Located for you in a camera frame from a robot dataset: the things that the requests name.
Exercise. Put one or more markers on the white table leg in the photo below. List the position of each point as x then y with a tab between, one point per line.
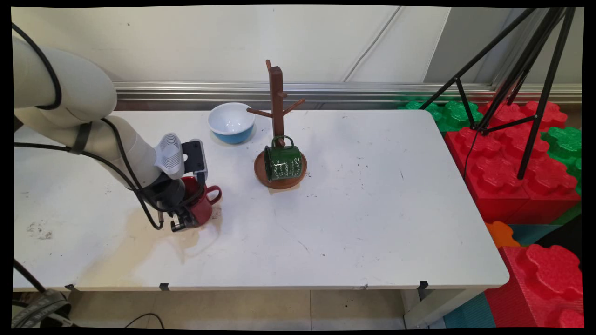
437	307

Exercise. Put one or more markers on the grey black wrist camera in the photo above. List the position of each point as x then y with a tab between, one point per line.
194	156

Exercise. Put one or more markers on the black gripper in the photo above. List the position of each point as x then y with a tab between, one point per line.
165	195

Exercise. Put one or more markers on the large red foam block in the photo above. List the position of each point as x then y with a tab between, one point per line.
540	284
503	181

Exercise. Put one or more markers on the black camera tripod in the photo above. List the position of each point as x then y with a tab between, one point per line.
549	70

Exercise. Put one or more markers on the orange foam block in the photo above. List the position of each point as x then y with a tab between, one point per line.
500	235

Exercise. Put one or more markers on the green foam block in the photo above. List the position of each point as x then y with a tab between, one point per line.
565	144
449	114

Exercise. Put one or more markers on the teal foam mat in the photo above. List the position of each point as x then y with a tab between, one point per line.
470	314

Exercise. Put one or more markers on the aluminium wall rail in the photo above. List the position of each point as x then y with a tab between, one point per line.
372	93

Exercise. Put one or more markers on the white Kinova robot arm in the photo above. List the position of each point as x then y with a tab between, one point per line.
79	97

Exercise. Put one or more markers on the brown wooden mug tree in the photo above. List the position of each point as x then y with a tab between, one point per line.
277	102

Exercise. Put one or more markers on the red enamel mug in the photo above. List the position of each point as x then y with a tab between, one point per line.
202	204

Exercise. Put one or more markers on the white and blue bowl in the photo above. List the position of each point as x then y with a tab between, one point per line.
231	122

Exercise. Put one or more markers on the green enamel mug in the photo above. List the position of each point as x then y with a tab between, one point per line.
284	163

